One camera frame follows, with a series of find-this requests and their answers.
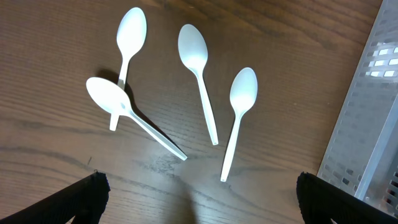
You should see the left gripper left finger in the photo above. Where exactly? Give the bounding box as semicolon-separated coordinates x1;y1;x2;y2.
1;171;110;223

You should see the white plastic spoon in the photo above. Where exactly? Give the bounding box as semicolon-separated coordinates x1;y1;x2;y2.
109;7;147;132
220;67;258;182
178;24;219;145

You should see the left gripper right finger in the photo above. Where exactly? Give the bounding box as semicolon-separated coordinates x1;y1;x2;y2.
296;172;397;224

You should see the white plastic spoon crossing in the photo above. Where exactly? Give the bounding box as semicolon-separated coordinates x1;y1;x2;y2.
86;77;187;161

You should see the clear perforated plastic basket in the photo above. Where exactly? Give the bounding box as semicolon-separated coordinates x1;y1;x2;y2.
317;0;397;217

